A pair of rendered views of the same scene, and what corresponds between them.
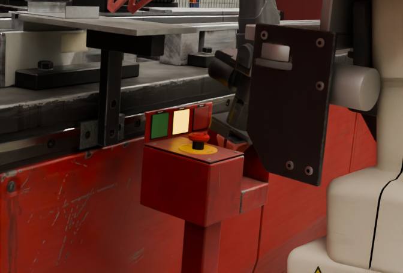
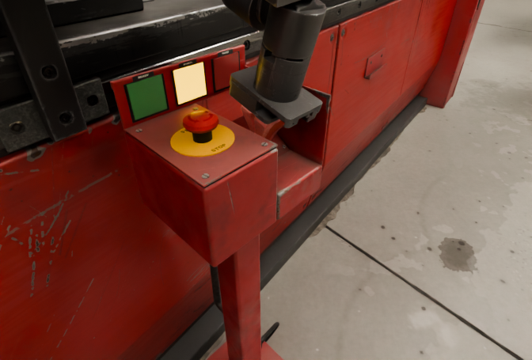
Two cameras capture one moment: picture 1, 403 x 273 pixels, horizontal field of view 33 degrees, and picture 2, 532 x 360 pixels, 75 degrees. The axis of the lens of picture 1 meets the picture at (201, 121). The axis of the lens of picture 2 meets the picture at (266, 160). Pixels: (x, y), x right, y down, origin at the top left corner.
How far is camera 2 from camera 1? 0.92 m
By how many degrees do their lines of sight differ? 24
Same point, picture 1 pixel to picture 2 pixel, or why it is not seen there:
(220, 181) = (233, 202)
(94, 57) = not seen: outside the picture
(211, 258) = (248, 254)
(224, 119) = (251, 81)
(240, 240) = not seen: hidden behind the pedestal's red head
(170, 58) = not seen: outside the picture
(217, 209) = (234, 237)
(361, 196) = not seen: outside the picture
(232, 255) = not seen: hidden behind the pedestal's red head
